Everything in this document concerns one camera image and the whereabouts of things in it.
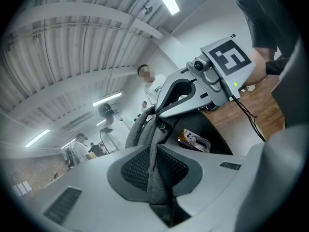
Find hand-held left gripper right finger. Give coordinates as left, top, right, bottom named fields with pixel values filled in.
left=156, top=143, right=249, bottom=219

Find person's right forearm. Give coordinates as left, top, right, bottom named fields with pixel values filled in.
left=243, top=47, right=269, bottom=87

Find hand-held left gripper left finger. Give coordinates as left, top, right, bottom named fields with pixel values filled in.
left=26, top=145, right=169, bottom=231

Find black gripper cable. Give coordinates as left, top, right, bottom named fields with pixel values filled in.
left=230, top=95, right=266, bottom=142

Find person's black shirt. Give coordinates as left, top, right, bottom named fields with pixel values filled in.
left=229, top=0, right=300, bottom=58

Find row of white paper sheets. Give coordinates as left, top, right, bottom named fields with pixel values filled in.
left=12, top=180, right=32, bottom=198

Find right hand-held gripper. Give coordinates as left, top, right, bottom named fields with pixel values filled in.
left=155, top=33, right=256, bottom=119

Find rectangular photo card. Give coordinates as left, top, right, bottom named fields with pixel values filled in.
left=178, top=129, right=211, bottom=153

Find grey fabric backpack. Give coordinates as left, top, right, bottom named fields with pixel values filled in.
left=125, top=104, right=234, bottom=227

